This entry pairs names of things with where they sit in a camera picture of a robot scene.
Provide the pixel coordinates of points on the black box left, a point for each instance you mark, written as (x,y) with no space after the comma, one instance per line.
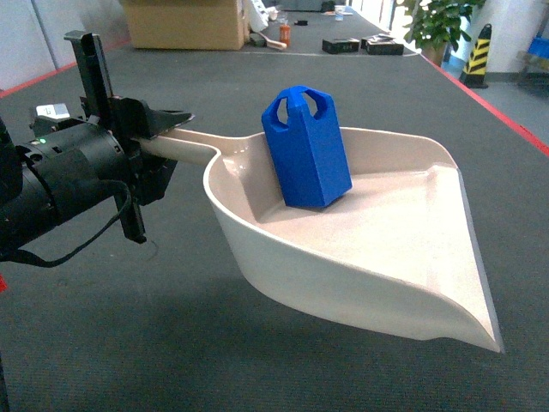
(340,46)

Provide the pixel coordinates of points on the beige plastic dustpan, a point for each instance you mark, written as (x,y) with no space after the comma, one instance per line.
(397,254)

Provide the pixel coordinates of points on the wooden handled brush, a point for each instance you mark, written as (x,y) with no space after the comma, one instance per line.
(261,40)

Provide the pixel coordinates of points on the large cardboard box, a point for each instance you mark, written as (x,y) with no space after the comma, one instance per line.
(209,25)

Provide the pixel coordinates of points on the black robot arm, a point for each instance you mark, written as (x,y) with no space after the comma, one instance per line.
(26,213)

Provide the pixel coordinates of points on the blue plastic part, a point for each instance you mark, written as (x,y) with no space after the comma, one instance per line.
(305,142)

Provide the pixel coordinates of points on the black box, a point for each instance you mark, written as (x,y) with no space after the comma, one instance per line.
(340,46)
(381,45)

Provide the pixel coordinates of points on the black box right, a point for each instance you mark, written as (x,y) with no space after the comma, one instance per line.
(381,45)

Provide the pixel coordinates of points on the yellow black striped bollard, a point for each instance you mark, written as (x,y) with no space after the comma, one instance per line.
(474,72)

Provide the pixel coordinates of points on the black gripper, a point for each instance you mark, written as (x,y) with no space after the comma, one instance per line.
(81,164)

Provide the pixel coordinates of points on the orange bottle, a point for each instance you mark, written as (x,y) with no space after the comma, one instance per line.
(285,34)

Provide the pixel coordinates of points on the green potted plant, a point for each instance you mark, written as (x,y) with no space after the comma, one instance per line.
(436,26)

